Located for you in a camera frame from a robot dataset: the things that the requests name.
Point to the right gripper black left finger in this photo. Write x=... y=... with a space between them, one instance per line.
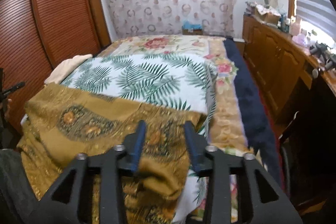
x=70 y=198

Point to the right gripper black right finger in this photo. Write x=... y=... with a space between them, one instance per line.
x=260 y=199

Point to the finger tip of the distant left gripper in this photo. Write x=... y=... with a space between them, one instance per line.
x=7 y=92

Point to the brown gold patterned shirt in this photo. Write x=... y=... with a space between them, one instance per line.
x=63 y=122

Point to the left forearm dark sleeve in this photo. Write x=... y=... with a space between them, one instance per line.
x=17 y=197

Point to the person's left hand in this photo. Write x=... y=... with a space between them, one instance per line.
x=5 y=106

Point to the navy blue bed cover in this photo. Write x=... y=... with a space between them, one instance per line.
x=257 y=127

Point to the floral rose bed blanket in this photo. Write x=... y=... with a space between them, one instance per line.
x=183 y=48

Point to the brown louvered wardrobe door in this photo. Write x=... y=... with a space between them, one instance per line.
x=37 y=35

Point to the wooden cabinet sideboard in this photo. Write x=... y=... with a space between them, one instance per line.
x=284 y=72

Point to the white palm leaf blanket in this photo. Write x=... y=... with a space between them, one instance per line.
x=165 y=90

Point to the spare black gripper on cabinet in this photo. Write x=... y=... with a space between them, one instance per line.
x=320 y=50

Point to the pale pink plastic bag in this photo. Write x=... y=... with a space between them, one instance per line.
x=300 y=40

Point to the pink bottle on cabinet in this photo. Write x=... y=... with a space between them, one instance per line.
x=295 y=26

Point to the open cardboard box on cabinet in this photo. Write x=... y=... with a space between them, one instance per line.
x=267 y=14

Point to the cardboard box with blue cloth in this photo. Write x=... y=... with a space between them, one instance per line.
x=191 y=29

